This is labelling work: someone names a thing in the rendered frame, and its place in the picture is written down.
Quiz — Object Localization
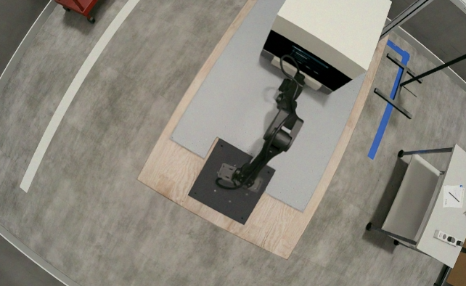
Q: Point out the grey lab imager with drawer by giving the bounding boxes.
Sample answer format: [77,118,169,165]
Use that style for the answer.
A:
[260,0,391,95]

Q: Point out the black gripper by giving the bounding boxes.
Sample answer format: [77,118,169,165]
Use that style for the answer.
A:
[278,78,303,99]

